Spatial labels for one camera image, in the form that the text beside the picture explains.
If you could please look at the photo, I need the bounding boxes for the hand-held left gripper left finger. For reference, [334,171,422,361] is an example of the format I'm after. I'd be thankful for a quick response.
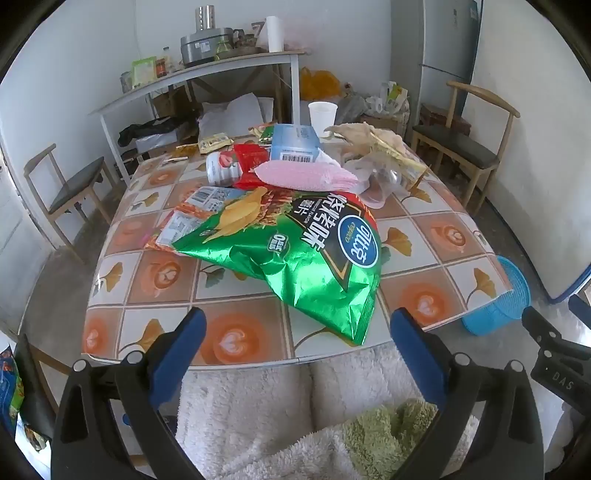
[53,307,207,480]

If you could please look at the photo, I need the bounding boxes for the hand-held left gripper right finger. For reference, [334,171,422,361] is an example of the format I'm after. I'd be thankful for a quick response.
[392,308,546,480]

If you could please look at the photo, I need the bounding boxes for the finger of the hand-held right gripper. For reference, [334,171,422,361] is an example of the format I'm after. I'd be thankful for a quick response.
[522,306,591,358]
[569,294,591,326]

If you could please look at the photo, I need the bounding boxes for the blue plastic basket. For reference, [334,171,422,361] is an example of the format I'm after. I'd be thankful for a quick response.
[462,256,532,335]

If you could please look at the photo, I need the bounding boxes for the green chip bag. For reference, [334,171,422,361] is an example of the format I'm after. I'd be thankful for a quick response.
[173,187,384,347]

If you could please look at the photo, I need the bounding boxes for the clear plastic bowl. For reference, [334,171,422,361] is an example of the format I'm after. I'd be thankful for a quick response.
[346,154,416,208]

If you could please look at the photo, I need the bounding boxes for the yellow snack bag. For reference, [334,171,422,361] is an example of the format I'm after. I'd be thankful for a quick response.
[323,122,428,181]

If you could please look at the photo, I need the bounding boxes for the green fluffy cloth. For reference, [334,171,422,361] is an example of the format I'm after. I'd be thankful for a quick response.
[344,399,439,480]

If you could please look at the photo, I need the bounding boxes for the orange snack packet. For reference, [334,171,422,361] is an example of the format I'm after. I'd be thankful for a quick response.
[145,187,259,252]

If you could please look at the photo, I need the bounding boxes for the colourful packets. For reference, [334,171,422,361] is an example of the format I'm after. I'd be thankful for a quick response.
[0,346,26,425]

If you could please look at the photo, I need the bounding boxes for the white mattress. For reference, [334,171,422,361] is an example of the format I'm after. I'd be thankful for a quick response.
[462,0,591,303]

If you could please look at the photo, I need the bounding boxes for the white strawberry yogurt bottle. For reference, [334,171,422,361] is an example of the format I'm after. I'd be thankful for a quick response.
[205,150,245,188]

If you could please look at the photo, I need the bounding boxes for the wooden chair dark seat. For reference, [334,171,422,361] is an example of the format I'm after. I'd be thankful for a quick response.
[411,80,520,213]
[23,143,125,264]

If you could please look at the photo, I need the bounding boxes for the red packet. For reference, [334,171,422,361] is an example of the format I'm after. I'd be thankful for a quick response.
[231,143,287,190]

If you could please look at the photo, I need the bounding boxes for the pink mesh cloth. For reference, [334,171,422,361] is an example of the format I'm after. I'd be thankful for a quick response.
[249,159,365,195]

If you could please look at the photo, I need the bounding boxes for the yellow small packet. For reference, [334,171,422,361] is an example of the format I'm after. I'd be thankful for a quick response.
[198,133,232,154]

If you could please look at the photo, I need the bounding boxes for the black bag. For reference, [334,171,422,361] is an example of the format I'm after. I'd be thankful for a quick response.
[117,117,195,148]

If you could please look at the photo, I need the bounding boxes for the blue white medicine box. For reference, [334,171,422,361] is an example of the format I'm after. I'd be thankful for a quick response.
[269,124,321,164]

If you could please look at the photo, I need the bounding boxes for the white pillow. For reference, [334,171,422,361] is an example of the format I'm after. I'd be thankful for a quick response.
[198,92,275,139]

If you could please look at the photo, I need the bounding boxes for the grey plastic bag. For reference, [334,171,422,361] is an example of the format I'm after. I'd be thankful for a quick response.
[337,92,370,123]

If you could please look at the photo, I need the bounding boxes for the white paper cup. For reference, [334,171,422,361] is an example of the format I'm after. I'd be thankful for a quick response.
[308,102,339,138]

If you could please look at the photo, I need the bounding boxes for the green white rice bag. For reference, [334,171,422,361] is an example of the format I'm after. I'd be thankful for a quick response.
[379,80,410,114]

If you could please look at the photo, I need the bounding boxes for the white side table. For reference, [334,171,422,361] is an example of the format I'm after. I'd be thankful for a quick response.
[88,48,308,185]

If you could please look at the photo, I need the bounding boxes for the green seasoning bag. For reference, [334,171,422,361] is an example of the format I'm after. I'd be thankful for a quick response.
[131,56,158,88]

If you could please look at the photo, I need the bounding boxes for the yellow plastic bag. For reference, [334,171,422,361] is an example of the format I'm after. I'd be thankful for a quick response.
[300,67,342,100]

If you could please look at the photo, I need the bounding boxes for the silver refrigerator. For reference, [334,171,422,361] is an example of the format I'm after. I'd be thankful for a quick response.
[418,0,481,139]

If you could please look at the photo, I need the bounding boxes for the grey rice cooker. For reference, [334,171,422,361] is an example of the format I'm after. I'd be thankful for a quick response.
[180,28,234,68]

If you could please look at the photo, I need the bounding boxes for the paper towel roll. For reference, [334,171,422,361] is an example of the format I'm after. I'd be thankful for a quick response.
[264,16,284,52]

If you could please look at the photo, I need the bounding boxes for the pink plastic bag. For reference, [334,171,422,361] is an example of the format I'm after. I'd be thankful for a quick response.
[277,9,317,51]

